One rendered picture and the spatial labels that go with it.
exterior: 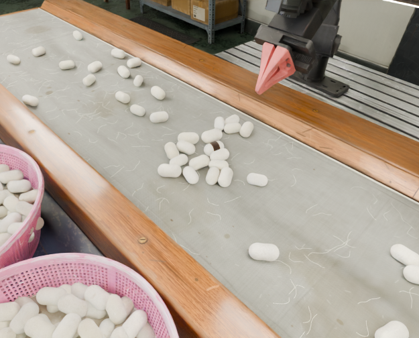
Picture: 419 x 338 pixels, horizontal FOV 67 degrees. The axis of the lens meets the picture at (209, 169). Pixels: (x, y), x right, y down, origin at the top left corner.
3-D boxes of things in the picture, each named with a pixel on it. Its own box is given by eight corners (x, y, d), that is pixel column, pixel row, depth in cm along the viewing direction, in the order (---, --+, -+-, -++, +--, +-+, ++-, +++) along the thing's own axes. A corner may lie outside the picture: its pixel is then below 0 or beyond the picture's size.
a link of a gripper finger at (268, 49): (275, 94, 49) (308, 42, 49) (239, 78, 53) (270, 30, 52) (285, 111, 55) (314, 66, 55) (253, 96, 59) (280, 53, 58)
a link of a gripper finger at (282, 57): (262, 88, 50) (295, 38, 50) (228, 73, 54) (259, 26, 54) (273, 106, 56) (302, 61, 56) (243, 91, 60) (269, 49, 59)
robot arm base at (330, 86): (345, 68, 75) (360, 60, 79) (279, 43, 86) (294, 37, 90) (335, 98, 81) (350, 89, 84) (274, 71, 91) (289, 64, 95)
